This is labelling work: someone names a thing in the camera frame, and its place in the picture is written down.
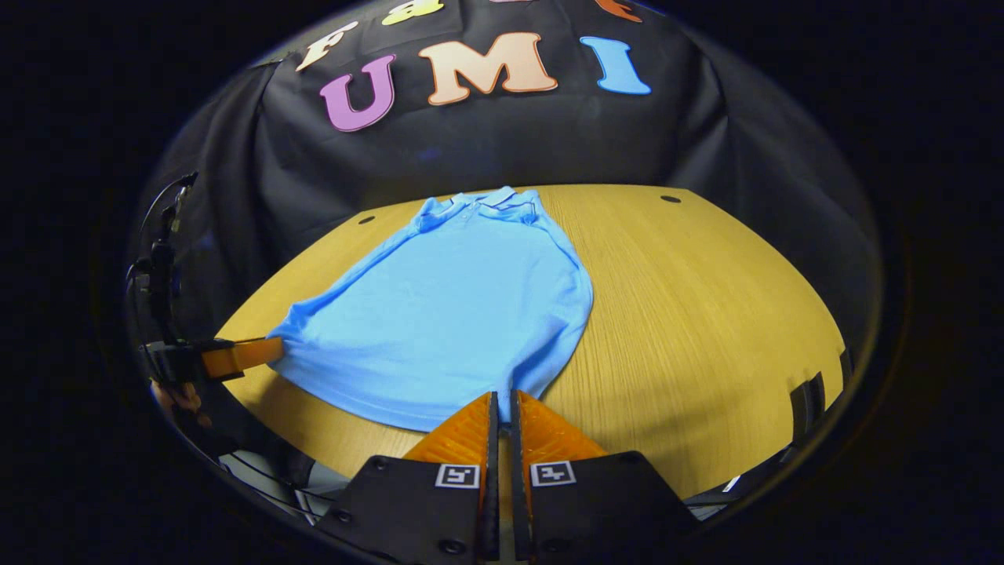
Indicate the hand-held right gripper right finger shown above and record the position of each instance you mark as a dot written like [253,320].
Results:
[580,510]

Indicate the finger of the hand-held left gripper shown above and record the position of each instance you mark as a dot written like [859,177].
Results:
[239,357]

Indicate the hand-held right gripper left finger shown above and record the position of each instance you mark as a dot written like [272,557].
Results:
[439,510]

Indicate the light blue T-shirt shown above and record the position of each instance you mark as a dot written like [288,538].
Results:
[447,314]

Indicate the black backdrop cloth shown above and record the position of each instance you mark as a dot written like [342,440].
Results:
[471,149]

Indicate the dark furniture frame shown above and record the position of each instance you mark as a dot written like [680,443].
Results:
[808,400]

